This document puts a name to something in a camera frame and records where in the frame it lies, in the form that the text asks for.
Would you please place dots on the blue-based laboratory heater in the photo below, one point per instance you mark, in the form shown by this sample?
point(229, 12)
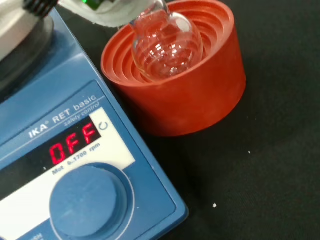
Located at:
point(62, 105)

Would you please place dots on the orange flask stand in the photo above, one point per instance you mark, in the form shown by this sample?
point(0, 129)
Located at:
point(185, 105)

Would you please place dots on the black bench cloth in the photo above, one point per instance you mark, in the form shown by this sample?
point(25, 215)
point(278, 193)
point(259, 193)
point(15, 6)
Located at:
point(262, 162)

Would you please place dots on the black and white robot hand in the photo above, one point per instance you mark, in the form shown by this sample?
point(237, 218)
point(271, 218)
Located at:
point(107, 15)

